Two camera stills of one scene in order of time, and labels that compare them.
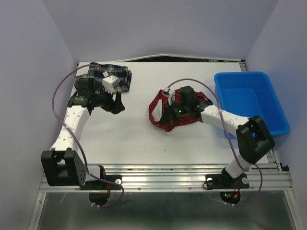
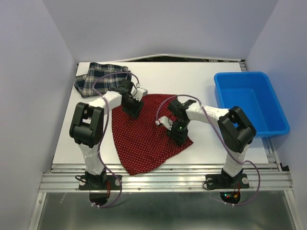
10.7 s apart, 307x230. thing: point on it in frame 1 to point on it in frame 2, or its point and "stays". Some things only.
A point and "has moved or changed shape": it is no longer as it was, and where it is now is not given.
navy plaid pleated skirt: x=97 y=71 stays
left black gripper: x=115 y=107 to x=134 y=112
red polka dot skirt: x=168 y=126 has moved or changed shape
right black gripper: x=168 y=115 to x=179 y=138
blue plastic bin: x=251 y=94 stays
